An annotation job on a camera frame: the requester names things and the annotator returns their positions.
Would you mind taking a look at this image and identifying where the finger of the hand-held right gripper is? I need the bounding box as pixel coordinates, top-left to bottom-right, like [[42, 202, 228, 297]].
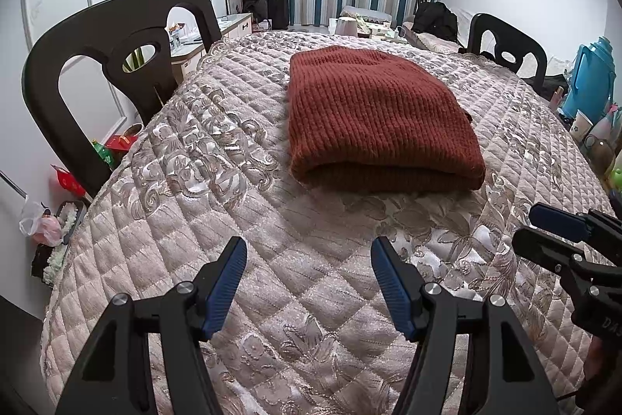
[[512, 226, 589, 287], [529, 202, 622, 245]]

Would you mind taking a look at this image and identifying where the pastel plastic bottle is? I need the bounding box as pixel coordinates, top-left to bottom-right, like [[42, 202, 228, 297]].
[[595, 104, 622, 138]]

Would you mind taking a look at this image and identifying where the white printed cup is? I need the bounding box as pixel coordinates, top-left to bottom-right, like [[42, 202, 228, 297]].
[[571, 111, 594, 142]]

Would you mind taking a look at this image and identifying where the red box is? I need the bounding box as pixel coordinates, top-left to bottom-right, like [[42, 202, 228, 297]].
[[51, 165, 89, 198]]

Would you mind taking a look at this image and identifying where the black chair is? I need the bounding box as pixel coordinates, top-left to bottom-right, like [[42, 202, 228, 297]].
[[22, 0, 223, 199], [466, 13, 548, 95]]

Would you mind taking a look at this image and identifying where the pile of small boxes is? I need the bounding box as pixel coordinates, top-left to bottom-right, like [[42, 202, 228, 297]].
[[357, 14, 405, 41]]

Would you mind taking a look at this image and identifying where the black tray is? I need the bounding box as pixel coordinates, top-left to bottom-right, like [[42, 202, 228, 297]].
[[31, 201, 88, 285]]

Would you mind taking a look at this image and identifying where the smoked glass jar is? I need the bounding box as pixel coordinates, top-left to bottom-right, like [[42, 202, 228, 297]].
[[583, 135, 615, 175]]

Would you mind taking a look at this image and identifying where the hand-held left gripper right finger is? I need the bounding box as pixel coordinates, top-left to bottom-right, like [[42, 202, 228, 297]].
[[370, 236, 559, 415]]

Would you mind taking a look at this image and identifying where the blue thermos jug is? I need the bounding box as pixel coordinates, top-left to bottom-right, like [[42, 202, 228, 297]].
[[561, 37, 617, 124]]

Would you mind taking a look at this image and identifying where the low cabinet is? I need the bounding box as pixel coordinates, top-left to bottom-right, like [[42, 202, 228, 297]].
[[170, 12, 253, 85]]

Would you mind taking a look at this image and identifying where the black bag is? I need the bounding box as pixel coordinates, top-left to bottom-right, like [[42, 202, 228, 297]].
[[413, 1, 458, 42]]

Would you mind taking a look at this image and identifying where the green soda bottle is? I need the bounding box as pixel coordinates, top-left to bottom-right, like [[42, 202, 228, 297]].
[[91, 140, 115, 169]]

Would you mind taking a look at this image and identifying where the red knitted sweater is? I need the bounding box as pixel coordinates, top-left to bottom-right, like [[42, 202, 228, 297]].
[[286, 46, 487, 194]]

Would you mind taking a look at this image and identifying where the grey metal rod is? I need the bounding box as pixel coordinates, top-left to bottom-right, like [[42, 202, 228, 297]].
[[0, 172, 28, 198]]

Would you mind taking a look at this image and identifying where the person's right hand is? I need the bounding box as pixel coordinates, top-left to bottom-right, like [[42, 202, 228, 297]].
[[585, 337, 619, 397]]

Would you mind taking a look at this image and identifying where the beige quilted blanket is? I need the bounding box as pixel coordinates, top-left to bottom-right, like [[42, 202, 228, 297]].
[[40, 30, 618, 415]]

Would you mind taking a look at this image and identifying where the red packet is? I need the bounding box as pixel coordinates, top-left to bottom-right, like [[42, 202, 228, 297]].
[[104, 132, 140, 153]]

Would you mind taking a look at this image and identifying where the black suitcase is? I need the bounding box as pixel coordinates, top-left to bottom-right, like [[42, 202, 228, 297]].
[[267, 0, 290, 31]]

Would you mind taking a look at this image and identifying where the clear plastic bag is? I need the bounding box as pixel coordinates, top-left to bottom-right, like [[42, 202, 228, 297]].
[[19, 201, 64, 247]]

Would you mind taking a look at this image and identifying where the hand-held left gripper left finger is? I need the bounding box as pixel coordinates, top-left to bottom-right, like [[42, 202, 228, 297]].
[[61, 236, 248, 415]]

